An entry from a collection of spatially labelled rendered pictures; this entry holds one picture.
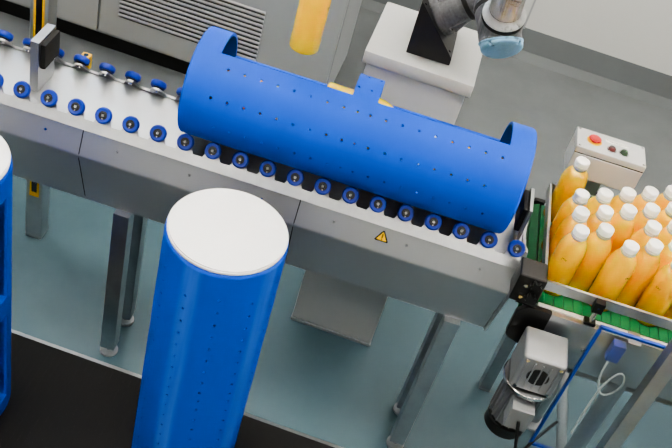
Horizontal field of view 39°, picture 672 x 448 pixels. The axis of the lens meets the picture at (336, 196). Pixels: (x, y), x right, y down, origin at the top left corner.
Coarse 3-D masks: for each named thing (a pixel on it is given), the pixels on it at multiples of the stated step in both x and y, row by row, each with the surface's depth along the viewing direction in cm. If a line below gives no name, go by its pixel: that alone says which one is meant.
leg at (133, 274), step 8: (136, 216) 286; (136, 224) 288; (144, 224) 290; (136, 232) 290; (144, 232) 294; (136, 240) 292; (144, 240) 298; (136, 248) 294; (136, 256) 296; (128, 264) 299; (136, 264) 298; (128, 272) 301; (136, 272) 301; (128, 280) 304; (136, 280) 305; (128, 288) 306; (136, 288) 309; (128, 296) 308; (136, 296) 313; (128, 304) 311; (128, 312) 313; (128, 320) 319
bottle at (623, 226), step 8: (616, 216) 244; (624, 216) 243; (616, 224) 243; (624, 224) 243; (632, 224) 243; (616, 232) 244; (624, 232) 243; (632, 232) 245; (616, 240) 245; (624, 240) 245; (616, 248) 247
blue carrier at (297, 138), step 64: (192, 64) 231; (256, 64) 232; (192, 128) 238; (256, 128) 232; (320, 128) 230; (384, 128) 229; (448, 128) 231; (512, 128) 236; (384, 192) 238; (448, 192) 232; (512, 192) 229
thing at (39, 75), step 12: (48, 24) 250; (36, 36) 244; (48, 36) 247; (36, 48) 243; (48, 48) 245; (36, 60) 246; (48, 60) 248; (36, 72) 248; (48, 72) 255; (36, 84) 251
